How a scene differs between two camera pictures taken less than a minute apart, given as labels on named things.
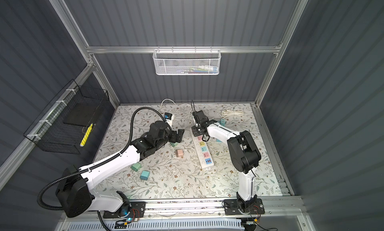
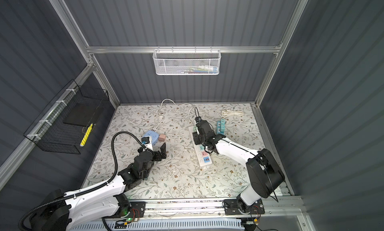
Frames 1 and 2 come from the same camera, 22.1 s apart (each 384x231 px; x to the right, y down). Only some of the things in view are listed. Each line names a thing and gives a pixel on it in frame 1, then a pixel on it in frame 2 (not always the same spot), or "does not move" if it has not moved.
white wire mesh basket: x=186 y=62 does not move
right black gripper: x=194 y=128 -> x=196 y=138
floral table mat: x=174 y=171 does not move
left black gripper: x=174 y=139 -> x=163 y=154
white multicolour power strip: x=202 y=151 does not move
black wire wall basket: x=64 y=125 does not move
